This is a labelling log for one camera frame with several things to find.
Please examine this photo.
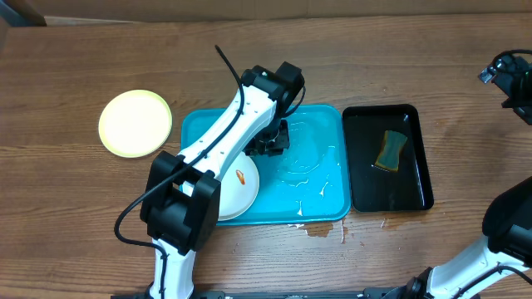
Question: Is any white plate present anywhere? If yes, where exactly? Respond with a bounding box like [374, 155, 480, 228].
[218, 152, 259, 221]

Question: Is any yellow green sponge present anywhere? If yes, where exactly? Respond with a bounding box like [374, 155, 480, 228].
[374, 130, 407, 173]

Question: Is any yellow plate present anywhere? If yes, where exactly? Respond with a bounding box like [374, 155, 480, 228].
[98, 90, 173, 159]

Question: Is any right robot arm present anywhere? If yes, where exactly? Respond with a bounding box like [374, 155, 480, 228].
[384, 49, 531, 299]

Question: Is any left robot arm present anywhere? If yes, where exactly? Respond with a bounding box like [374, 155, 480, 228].
[140, 62, 304, 298]

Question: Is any teal plastic tray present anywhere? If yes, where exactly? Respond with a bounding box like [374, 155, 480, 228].
[180, 103, 352, 228]

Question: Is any black plastic tray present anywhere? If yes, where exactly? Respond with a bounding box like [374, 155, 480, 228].
[342, 104, 434, 213]

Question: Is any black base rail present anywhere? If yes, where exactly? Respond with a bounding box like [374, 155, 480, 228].
[111, 287, 416, 299]

